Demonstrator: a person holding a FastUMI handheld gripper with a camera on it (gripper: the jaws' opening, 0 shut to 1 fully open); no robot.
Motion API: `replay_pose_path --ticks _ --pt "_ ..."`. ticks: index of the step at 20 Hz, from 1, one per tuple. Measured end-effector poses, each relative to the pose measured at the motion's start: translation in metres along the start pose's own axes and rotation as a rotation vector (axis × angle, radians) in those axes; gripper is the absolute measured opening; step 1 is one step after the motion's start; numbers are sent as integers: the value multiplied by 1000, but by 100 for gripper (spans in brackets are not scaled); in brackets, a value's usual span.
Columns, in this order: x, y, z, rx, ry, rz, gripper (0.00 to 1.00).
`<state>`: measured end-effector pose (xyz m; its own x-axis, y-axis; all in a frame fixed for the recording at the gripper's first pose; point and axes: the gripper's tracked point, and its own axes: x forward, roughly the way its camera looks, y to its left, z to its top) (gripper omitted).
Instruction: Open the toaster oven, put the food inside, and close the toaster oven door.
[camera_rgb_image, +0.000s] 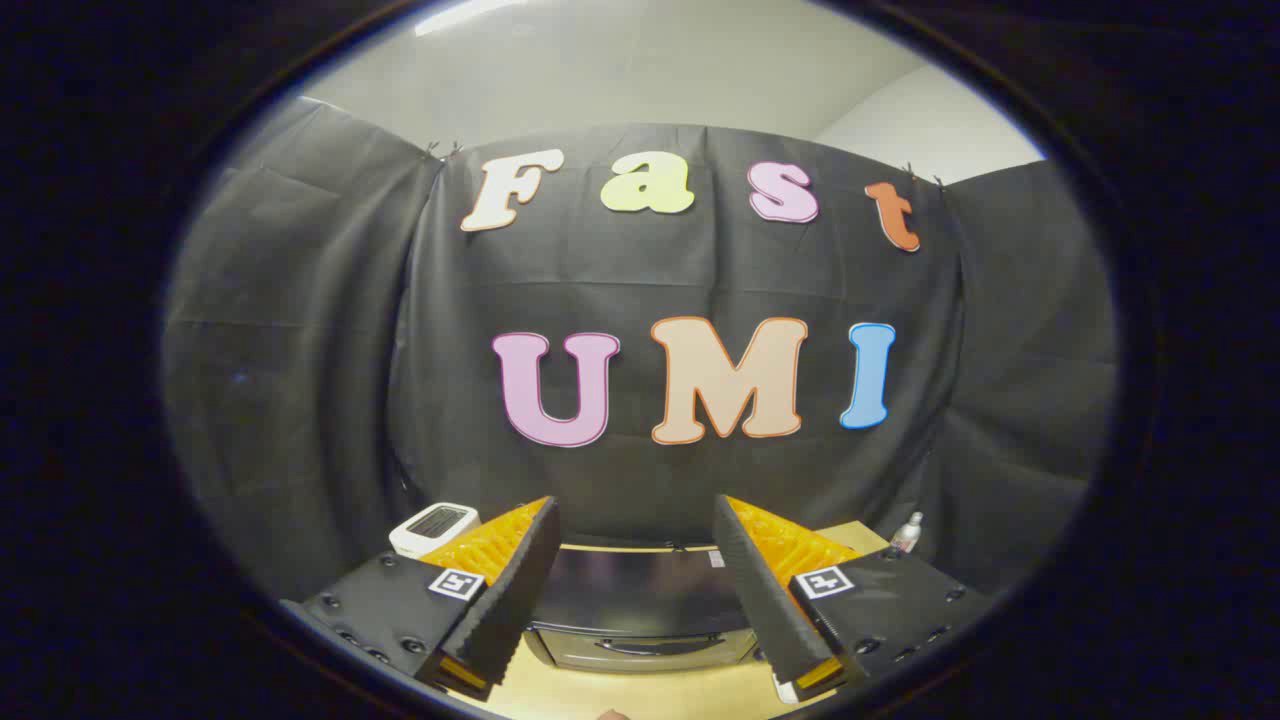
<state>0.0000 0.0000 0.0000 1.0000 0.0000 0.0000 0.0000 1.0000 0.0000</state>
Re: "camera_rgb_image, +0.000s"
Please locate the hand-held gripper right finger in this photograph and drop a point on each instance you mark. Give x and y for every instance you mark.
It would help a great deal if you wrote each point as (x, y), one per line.
(765, 600)

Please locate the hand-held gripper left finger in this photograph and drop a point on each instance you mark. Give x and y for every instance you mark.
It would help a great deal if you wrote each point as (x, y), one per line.
(510, 600)

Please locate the black toaster oven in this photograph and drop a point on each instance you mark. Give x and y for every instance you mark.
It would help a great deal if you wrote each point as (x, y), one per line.
(640, 590)

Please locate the white pop-up toaster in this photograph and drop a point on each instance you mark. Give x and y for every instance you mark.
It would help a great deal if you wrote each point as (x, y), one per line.
(420, 535)

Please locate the pink label bottle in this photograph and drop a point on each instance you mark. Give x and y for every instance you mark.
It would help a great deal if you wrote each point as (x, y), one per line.
(907, 535)

